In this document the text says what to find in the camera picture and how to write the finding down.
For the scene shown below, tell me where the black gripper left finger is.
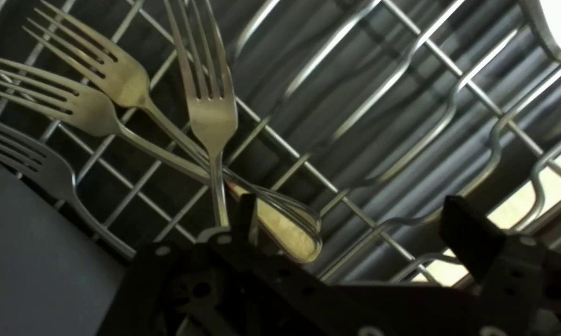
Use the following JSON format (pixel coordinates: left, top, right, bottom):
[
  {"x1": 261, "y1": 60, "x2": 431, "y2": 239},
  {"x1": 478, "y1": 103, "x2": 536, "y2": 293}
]
[{"x1": 235, "y1": 194, "x2": 257, "y2": 244}]

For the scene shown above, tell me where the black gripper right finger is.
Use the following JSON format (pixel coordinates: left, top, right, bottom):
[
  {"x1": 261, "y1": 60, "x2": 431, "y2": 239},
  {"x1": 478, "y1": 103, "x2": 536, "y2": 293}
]
[{"x1": 439, "y1": 196, "x2": 506, "y2": 284}]

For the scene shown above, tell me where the steel fork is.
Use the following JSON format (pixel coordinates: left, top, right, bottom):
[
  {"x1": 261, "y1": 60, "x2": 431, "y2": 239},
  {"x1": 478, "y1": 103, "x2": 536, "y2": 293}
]
[
  {"x1": 0, "y1": 123, "x2": 134, "y2": 258},
  {"x1": 164, "y1": 0, "x2": 237, "y2": 228},
  {"x1": 0, "y1": 58, "x2": 319, "y2": 237},
  {"x1": 25, "y1": 0, "x2": 321, "y2": 263}
]

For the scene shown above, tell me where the grey steel dish drying rack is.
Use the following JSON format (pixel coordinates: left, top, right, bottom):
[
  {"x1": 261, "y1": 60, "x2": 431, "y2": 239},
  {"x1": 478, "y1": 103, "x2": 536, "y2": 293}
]
[{"x1": 0, "y1": 0, "x2": 561, "y2": 336}]

